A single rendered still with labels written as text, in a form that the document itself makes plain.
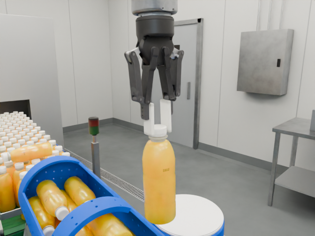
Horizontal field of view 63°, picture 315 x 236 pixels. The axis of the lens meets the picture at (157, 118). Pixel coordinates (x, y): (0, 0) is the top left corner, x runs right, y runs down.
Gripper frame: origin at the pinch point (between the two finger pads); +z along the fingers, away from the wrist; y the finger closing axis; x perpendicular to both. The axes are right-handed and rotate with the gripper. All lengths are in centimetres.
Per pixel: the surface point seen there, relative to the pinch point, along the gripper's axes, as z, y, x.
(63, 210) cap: 35, -13, 35
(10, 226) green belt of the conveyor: 59, -27, 75
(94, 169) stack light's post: 57, 24, 103
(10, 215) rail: 52, -26, 73
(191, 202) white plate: 47, 35, 26
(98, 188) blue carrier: 40, 4, 48
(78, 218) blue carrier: 27.2, -14.2, 15.9
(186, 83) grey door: 38, 275, 290
